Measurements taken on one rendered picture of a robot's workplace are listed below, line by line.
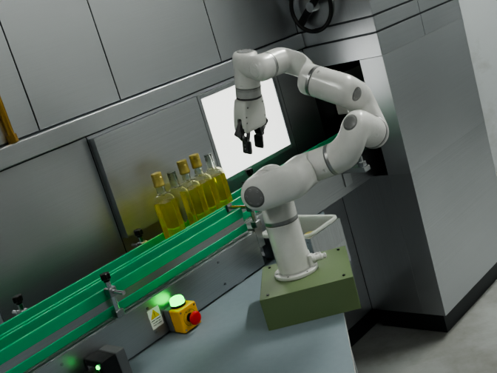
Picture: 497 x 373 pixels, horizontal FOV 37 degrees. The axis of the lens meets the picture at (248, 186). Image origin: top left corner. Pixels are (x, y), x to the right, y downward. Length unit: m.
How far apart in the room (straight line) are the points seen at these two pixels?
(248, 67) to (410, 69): 1.17
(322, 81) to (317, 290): 0.55
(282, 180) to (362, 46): 1.23
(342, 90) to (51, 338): 0.98
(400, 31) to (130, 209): 1.34
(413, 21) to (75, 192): 1.58
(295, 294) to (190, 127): 0.89
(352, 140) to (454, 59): 1.65
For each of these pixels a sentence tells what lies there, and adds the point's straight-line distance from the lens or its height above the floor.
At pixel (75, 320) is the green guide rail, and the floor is 0.93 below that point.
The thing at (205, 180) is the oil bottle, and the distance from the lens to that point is 2.45.
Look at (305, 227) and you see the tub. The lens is 2.56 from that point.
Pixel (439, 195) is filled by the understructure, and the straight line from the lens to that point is 3.24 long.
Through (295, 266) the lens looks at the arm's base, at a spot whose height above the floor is 0.87.
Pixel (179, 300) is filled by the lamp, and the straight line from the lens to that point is 2.14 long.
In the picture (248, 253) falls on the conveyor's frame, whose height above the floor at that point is 0.82.
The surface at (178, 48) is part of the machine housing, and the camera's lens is 2.67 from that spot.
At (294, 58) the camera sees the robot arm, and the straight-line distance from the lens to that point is 2.11.
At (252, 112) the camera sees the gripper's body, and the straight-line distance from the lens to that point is 2.15.
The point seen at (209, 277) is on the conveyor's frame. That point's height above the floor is 0.83.
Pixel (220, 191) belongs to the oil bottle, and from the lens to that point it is 2.49.
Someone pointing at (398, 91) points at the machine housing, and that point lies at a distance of 3.02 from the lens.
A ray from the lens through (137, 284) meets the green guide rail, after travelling 2.14.
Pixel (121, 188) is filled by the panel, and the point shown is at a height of 1.14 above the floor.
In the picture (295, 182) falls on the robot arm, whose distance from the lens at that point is 1.86.
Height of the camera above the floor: 1.59
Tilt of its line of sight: 14 degrees down
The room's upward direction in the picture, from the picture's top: 17 degrees counter-clockwise
